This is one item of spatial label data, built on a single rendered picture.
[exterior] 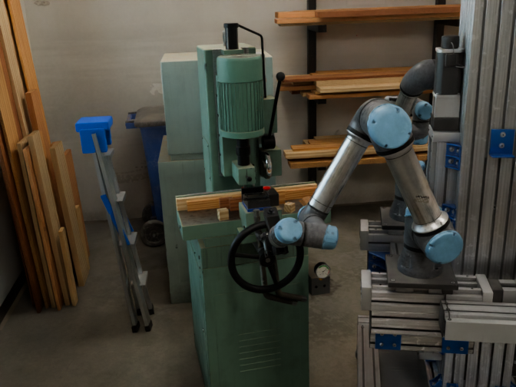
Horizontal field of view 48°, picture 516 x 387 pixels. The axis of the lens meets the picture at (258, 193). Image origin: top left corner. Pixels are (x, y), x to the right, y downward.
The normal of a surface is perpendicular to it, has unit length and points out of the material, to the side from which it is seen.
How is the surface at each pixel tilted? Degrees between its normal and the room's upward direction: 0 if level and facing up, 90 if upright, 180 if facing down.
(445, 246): 97
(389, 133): 83
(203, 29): 90
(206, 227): 90
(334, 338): 0
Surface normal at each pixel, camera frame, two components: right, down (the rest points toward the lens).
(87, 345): -0.04, -0.94
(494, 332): -0.15, 0.33
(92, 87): 0.11, 0.33
